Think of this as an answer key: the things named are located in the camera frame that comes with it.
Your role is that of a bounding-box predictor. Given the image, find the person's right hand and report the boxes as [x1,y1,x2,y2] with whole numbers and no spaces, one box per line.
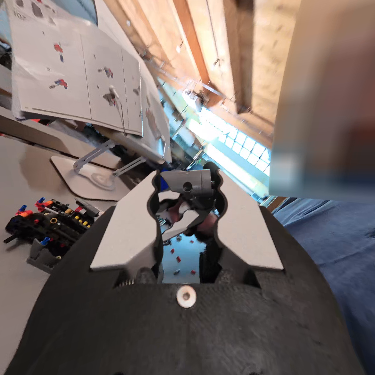
[193,212,219,239]

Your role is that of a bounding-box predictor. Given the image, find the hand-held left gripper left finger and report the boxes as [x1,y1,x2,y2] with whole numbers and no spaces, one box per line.
[90,170,164,282]

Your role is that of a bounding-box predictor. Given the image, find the partly built lego car model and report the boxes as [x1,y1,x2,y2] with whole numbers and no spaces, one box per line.
[4,197,102,274]

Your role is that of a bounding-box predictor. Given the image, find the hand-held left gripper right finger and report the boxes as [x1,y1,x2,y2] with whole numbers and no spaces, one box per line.
[215,169,285,282]

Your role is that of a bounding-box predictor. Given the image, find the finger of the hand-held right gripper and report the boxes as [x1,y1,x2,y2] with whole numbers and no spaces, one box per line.
[161,209,203,235]

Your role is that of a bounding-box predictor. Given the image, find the small lego subassembly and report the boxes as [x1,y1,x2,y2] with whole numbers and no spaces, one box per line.
[160,162,220,213]

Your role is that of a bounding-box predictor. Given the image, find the lego instruction manual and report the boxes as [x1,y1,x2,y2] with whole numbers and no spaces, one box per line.
[9,0,173,163]

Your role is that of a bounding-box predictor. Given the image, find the white book stand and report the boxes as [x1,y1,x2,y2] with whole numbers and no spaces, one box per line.
[50,129,173,202]

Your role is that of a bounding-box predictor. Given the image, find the person's blue sweater torso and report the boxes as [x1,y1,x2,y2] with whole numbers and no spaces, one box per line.
[272,198,375,375]

